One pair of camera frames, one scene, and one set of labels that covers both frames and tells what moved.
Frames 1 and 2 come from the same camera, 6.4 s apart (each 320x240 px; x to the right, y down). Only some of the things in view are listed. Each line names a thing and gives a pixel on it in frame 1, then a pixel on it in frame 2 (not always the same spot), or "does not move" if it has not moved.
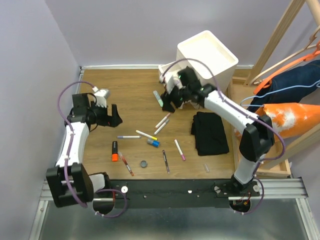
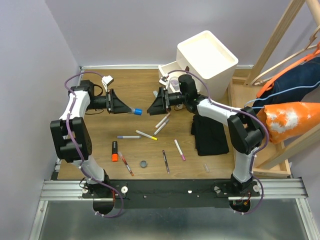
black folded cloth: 210,137 does not move
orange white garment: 289,118 does not move
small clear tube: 206,167 does not move
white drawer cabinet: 210,62 does not move
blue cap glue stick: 155,143 to 137,111
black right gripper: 167,98 to 160,104
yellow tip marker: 146,135 does not move
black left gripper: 113,120 to 114,104
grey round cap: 143,164 does not move
